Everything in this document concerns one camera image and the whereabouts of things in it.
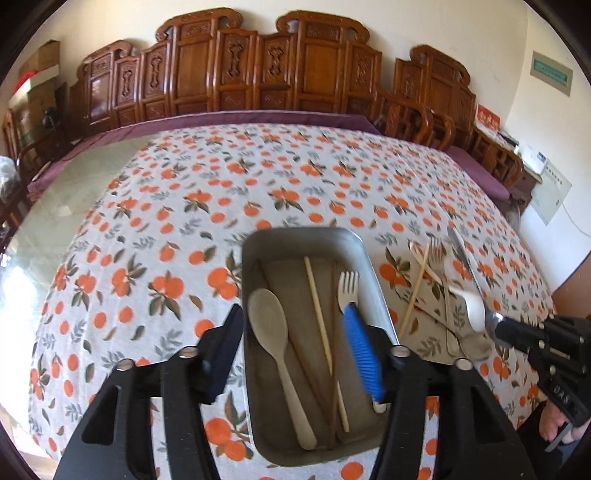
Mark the grey electrical panel door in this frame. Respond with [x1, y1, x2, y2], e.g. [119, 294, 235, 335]
[529, 159, 573, 226]

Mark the clear plastic bag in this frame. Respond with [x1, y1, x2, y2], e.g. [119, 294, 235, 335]
[0, 156, 19, 195]

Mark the metal spoon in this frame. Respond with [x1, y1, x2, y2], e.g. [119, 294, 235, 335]
[482, 310, 506, 335]

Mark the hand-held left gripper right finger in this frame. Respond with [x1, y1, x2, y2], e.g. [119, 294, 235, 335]
[341, 302, 539, 480]

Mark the orange print tablecloth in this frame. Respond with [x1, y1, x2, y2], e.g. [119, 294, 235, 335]
[28, 122, 557, 480]

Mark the metal table knife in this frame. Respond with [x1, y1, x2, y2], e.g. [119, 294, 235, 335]
[447, 226, 488, 305]

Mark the carved wooden armchair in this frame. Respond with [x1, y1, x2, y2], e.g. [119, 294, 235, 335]
[379, 44, 525, 195]

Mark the light wooden chopstick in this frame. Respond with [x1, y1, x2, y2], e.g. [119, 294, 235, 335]
[303, 256, 350, 433]
[398, 240, 432, 339]

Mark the metal rectangular tray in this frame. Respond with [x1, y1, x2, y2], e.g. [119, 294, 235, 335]
[241, 226, 402, 468]

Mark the long purple seat cushion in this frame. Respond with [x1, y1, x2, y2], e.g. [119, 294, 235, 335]
[25, 110, 384, 195]

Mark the long carved wooden sofa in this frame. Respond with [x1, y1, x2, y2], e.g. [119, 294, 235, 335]
[28, 7, 435, 153]

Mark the brown cardboard box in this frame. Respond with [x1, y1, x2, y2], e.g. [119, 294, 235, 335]
[18, 39, 61, 77]

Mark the beige fork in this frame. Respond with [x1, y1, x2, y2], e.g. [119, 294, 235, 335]
[337, 270, 389, 414]

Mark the person's right hand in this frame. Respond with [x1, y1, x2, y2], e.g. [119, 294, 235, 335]
[539, 401, 585, 443]

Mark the wooden chair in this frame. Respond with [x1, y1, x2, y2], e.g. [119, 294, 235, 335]
[2, 108, 70, 185]

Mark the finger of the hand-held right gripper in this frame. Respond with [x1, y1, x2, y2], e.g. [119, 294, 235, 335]
[505, 333, 546, 360]
[496, 315, 550, 342]

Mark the beige wooden spoon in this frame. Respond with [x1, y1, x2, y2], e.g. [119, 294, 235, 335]
[248, 287, 318, 450]

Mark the white ceramic spoon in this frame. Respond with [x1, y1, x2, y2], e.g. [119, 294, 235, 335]
[448, 284, 488, 333]

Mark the metal fork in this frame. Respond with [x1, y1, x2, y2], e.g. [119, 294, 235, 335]
[427, 237, 462, 358]

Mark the white router box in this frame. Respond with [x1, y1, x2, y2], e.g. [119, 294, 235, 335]
[517, 145, 550, 176]

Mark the wooden side table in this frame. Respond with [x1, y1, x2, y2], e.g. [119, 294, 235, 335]
[475, 124, 543, 204]

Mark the green framed wall panel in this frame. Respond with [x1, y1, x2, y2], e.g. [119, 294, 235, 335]
[529, 50, 574, 97]

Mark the purple armchair cushion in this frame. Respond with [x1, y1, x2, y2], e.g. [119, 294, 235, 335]
[445, 145, 513, 201]

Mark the white cable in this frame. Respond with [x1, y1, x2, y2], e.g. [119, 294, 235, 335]
[561, 200, 591, 243]

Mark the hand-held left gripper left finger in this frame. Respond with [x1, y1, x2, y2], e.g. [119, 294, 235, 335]
[53, 302, 245, 480]

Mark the red gift box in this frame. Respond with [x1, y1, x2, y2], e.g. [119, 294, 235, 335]
[475, 104, 502, 132]

